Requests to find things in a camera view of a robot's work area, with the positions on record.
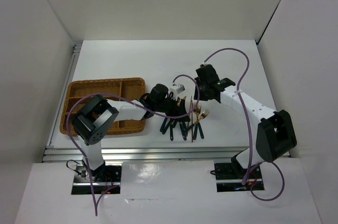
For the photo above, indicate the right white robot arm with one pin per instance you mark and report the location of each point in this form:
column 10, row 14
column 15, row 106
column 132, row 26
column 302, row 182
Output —
column 272, row 132

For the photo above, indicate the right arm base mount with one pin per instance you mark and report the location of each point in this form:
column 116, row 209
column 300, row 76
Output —
column 229, row 177

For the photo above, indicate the copper chopstick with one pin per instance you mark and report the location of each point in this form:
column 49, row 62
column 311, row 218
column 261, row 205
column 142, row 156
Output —
column 190, row 134

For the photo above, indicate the aluminium table rail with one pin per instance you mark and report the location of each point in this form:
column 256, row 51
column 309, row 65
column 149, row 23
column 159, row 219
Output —
column 52, row 154

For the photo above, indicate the gold spoon green handle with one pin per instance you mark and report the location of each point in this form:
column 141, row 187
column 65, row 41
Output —
column 183, row 129

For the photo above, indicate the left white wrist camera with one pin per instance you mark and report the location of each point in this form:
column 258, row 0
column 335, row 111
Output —
column 175, row 90

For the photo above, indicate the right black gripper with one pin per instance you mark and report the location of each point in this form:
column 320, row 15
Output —
column 205, row 98

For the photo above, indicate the wicker cutlery tray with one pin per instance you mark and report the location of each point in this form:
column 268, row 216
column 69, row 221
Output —
column 129, row 88

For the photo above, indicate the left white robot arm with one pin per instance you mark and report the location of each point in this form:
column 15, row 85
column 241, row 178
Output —
column 92, row 122

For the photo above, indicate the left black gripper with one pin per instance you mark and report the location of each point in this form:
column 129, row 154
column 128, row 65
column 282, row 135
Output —
column 175, row 111

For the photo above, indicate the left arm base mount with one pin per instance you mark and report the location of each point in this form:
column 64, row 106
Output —
column 106, row 180

